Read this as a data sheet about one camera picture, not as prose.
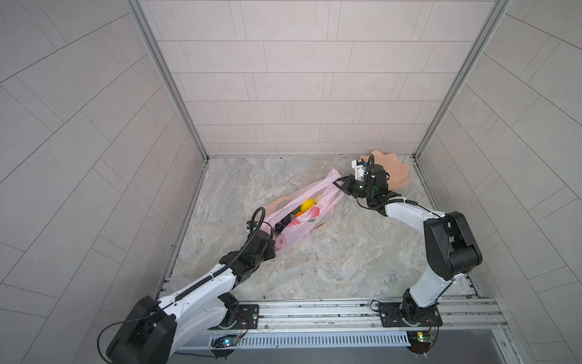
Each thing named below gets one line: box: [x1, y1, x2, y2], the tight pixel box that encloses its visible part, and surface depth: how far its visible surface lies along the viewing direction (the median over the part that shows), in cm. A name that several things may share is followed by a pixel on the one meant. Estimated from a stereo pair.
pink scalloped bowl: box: [361, 150, 410, 190], surface depth 111 cm
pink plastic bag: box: [262, 169, 345, 255], surface depth 85 cm
